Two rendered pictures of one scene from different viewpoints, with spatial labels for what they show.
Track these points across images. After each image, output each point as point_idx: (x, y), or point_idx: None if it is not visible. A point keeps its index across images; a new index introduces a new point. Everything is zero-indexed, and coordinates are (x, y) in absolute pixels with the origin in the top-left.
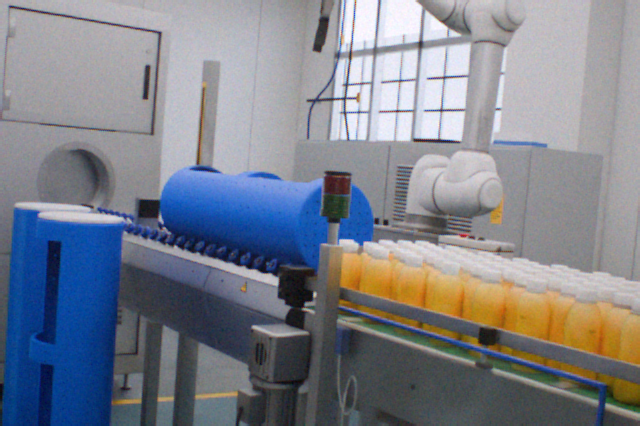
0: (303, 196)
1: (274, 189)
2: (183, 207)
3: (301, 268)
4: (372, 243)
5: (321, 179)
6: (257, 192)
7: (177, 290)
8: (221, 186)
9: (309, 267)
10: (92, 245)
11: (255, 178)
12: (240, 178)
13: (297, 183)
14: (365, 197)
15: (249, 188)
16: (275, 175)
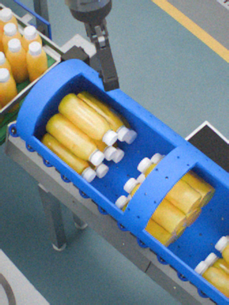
0: (82, 62)
1: (122, 93)
2: None
3: (69, 49)
4: (13, 43)
5: (68, 73)
6: (145, 109)
7: None
8: (208, 158)
9: (64, 54)
10: None
11: (160, 130)
12: (185, 147)
13: (95, 79)
14: (23, 101)
15: (160, 121)
16: (149, 173)
